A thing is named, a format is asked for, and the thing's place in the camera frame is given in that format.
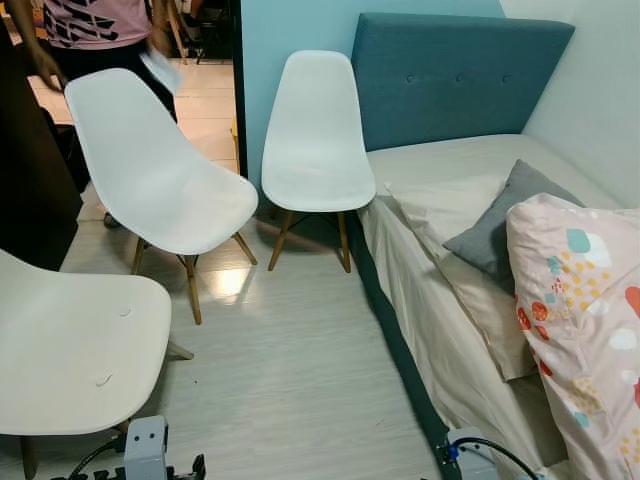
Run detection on white shell chair wooden legs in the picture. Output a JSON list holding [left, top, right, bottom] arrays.
[[65, 68, 260, 326], [0, 248, 196, 480], [261, 50, 378, 274]]

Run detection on pink patterned pillow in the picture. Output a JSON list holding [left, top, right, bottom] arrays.
[[505, 193, 640, 480]]

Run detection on beige pillow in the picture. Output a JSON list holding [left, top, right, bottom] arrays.
[[385, 185, 542, 382]]

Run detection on grey square pillow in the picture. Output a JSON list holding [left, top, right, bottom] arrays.
[[443, 160, 587, 292]]

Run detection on dark blue bed base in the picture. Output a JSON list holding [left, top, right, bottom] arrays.
[[343, 213, 453, 453]]

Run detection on mattress with beige sheet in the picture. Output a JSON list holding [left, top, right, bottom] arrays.
[[358, 133, 640, 480]]

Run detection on person in pink shirt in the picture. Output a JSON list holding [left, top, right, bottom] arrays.
[[5, 0, 183, 93]]

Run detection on blue fabric headboard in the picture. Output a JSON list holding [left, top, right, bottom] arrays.
[[351, 12, 577, 153]]

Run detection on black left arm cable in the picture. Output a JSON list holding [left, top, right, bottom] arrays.
[[64, 434, 127, 480]]

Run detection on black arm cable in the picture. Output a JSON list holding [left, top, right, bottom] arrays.
[[64, 434, 127, 480], [455, 436, 542, 480]]

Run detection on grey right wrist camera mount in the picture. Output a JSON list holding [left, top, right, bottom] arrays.
[[445, 428, 502, 480]]

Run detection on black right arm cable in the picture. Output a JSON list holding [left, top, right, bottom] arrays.
[[455, 436, 542, 480]]

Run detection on black door frame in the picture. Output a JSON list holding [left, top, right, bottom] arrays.
[[233, 0, 249, 180]]

